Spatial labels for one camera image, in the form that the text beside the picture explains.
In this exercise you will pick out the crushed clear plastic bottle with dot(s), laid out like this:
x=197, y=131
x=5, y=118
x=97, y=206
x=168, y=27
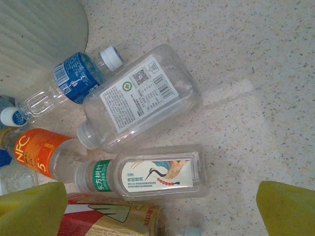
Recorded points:
x=17, y=179

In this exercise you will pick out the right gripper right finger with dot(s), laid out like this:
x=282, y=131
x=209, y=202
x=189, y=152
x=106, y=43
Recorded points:
x=290, y=211

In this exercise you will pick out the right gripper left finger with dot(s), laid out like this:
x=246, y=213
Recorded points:
x=29, y=211

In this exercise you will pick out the small bottle dark blue label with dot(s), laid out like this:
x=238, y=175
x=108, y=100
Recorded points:
x=76, y=76

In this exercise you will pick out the square bottle with crane label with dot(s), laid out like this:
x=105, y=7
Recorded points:
x=160, y=174

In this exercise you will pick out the red snack packet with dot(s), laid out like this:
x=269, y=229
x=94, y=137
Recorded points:
x=118, y=221

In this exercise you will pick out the pale ribbed plastic bin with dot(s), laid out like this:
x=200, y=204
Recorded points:
x=37, y=37

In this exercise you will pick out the bottle with blue-white logo cap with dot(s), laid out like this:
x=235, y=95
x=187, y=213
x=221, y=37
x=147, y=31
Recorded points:
x=12, y=116

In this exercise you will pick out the square clear bottle white label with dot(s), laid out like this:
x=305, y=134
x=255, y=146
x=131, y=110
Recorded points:
x=137, y=98

